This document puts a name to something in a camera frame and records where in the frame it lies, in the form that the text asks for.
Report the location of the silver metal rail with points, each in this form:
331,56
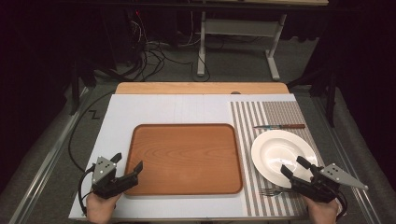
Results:
46,161
348,161

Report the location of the white board sheet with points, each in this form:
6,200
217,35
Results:
155,109

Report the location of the brown wooden tray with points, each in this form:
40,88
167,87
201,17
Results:
183,158

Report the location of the person's right hand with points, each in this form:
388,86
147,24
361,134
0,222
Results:
322,212

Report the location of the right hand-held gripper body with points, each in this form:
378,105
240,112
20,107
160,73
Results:
323,183

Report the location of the white deep plate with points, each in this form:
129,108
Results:
274,152

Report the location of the grey striped placemat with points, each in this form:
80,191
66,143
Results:
249,118

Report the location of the person's left hand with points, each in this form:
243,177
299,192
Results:
100,209

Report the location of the light wooden table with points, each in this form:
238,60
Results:
199,88

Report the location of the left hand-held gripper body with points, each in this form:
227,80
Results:
104,182

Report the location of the silver metal fork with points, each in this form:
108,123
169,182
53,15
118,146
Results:
271,192

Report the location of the white metal-framed desk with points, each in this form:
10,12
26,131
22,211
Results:
239,27

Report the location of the black metal stand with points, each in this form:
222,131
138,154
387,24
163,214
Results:
330,93
74,84

